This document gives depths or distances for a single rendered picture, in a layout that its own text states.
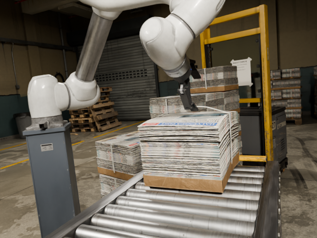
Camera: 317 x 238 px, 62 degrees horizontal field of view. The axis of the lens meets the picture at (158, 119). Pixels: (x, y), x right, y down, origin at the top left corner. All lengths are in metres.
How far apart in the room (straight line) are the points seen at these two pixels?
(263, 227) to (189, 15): 0.58
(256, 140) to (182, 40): 2.48
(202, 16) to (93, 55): 0.75
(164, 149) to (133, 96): 8.78
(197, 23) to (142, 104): 8.74
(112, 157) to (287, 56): 7.18
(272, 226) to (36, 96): 1.19
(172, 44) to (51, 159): 0.96
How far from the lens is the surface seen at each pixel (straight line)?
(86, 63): 1.44
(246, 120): 3.16
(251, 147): 3.20
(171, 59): 0.78
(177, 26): 0.77
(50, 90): 1.47
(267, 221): 0.76
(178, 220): 0.78
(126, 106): 9.84
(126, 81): 9.76
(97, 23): 1.34
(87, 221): 0.84
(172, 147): 0.90
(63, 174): 1.49
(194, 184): 0.92
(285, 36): 8.46
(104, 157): 1.82
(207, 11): 0.80
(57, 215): 1.58
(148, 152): 0.94
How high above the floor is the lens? 1.16
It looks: 7 degrees down
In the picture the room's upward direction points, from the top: 5 degrees counter-clockwise
